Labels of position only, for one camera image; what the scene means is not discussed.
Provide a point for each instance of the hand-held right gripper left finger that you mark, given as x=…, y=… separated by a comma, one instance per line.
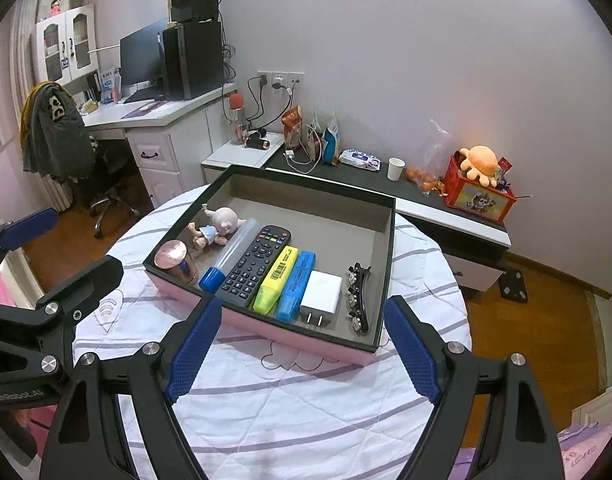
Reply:
x=196, y=345

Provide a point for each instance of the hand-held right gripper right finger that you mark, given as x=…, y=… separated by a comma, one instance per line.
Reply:
x=413, y=350

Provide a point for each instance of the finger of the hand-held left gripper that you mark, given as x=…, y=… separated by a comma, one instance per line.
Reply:
x=28, y=227
x=81, y=280

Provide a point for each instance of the black jewelled hair clip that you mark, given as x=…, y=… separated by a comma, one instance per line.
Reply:
x=358, y=292

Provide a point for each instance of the rose gold metal jar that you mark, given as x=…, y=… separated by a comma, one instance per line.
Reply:
x=173, y=260

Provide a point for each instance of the pink storage box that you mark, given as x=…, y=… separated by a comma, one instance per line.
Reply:
x=286, y=335

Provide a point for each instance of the clear tube blue cap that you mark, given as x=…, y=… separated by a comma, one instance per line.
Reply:
x=233, y=255

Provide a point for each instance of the black remote control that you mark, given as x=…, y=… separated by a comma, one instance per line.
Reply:
x=256, y=265

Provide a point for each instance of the yellow highlighter pen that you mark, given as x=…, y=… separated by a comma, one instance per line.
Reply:
x=276, y=280

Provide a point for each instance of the white charger plug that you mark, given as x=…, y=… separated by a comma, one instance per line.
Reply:
x=322, y=292

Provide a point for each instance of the blue highlighter pen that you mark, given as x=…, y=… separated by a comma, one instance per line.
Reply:
x=297, y=285

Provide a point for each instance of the baby doll figure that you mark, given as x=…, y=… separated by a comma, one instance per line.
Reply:
x=218, y=225

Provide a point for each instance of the black office chair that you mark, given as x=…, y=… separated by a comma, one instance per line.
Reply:
x=111, y=185

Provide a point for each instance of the grey jacket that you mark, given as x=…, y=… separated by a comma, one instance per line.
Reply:
x=61, y=140

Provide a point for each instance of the mustard yellow garment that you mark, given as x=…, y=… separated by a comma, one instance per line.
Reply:
x=31, y=105

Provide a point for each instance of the purple mouse pad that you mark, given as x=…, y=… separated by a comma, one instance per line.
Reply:
x=143, y=108

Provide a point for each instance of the blue and white carton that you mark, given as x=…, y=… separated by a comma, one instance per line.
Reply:
x=109, y=82

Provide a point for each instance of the red printed toy box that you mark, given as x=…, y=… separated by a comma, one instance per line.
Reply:
x=478, y=195

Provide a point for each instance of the bunch of small oranges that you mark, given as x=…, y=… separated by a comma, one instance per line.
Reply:
x=420, y=177

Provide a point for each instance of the black keyboard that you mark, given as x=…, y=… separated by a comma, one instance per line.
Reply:
x=146, y=95

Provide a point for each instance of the white desk with drawers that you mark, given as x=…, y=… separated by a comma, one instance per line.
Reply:
x=186, y=135

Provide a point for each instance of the white paper cup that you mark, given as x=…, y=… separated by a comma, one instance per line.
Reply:
x=395, y=169

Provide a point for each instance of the white glass-door cabinet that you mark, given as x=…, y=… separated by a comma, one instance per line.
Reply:
x=68, y=42

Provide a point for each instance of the white nightstand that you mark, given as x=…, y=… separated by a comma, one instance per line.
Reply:
x=231, y=155

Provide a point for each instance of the wet wipes pack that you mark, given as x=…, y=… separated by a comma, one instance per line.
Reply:
x=360, y=159

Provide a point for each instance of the orange octopus plush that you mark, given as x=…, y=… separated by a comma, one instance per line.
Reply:
x=480, y=162

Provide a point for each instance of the pink printed bedding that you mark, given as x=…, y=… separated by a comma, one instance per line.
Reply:
x=585, y=450

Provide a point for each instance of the black computer monitor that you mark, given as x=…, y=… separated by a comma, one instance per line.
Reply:
x=141, y=57

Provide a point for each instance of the clear plastic bag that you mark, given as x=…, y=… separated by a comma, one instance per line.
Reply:
x=438, y=145

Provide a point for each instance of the black cylinder device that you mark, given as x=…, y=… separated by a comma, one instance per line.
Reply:
x=258, y=142

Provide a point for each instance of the small pink doll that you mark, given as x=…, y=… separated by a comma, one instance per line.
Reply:
x=56, y=6

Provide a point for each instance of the blue snack bag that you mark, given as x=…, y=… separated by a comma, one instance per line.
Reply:
x=330, y=142

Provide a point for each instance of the clear bottle red cap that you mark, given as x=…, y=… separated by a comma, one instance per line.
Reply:
x=236, y=117

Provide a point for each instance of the black computer tower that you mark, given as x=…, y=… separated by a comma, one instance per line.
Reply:
x=193, y=60

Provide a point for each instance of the white and red snack bag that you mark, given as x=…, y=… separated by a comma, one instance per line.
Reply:
x=313, y=135

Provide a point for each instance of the orange snack bag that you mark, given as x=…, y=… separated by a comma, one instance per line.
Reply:
x=293, y=127

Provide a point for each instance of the black speaker box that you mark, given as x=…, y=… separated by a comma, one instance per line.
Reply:
x=193, y=2

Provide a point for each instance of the white bed frame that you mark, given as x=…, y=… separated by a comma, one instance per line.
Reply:
x=21, y=270

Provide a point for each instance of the white wall outlet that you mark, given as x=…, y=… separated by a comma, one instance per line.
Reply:
x=281, y=80

